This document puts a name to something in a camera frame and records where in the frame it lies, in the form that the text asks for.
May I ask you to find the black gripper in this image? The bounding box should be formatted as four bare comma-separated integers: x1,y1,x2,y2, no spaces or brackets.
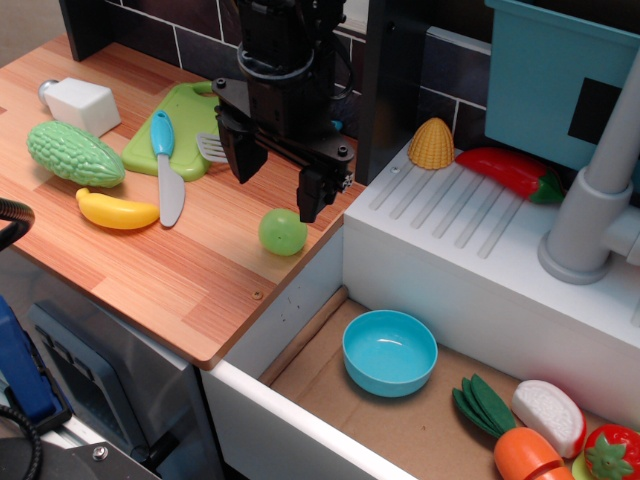
211,48,354,223

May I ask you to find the green toy pear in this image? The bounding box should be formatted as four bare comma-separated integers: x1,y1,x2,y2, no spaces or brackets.
258,208,308,257

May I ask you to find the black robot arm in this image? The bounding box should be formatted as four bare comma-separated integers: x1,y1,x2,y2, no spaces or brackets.
212,1,355,223

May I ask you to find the blue plastic bowl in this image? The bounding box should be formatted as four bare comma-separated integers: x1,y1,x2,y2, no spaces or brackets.
342,310,439,398

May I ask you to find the grey toy spatula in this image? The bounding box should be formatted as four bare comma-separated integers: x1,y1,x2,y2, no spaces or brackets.
196,132,227,163

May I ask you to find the green toy cutting board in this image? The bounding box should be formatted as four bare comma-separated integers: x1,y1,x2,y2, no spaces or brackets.
121,81,218,182

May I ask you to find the yellow toy corn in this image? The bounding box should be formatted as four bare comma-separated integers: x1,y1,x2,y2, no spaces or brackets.
408,118,455,170

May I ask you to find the yellow toy banana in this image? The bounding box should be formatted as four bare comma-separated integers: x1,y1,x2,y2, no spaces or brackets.
75,188,160,230

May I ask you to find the white toy sink unit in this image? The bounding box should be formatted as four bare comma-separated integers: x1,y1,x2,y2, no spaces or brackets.
203,153,639,479

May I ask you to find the white salt shaker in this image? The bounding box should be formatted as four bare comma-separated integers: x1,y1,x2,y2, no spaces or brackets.
38,78,121,137

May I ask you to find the green toy bitter gourd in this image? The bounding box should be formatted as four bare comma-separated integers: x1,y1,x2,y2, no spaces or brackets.
26,120,126,188

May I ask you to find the red toy chili pepper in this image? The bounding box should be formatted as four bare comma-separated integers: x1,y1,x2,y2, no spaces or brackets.
456,147,565,204

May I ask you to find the black gooseneck tube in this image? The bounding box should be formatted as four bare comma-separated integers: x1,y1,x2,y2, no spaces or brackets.
0,198,35,250

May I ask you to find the grey toy oven door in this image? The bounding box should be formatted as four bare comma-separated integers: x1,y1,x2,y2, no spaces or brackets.
28,301,202,479

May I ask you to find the teal plastic bin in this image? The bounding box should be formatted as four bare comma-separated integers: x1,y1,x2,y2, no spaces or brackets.
485,1,639,171

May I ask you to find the grey toy faucet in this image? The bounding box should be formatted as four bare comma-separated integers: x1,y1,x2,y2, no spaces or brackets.
538,59,639,285

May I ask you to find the blue box bottom left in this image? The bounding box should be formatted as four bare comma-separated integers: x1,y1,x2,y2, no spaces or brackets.
1,298,72,434

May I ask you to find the orange toy carrot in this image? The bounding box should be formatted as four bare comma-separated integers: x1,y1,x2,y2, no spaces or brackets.
452,374,574,480

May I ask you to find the red toy strawberry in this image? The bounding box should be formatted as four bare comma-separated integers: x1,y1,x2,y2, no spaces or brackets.
584,424,639,480

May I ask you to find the toy knife blue handle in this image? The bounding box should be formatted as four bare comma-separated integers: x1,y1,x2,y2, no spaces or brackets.
150,110,186,228

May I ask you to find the black cable bottom left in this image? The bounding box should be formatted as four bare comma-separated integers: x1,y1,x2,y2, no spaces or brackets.
0,404,42,480

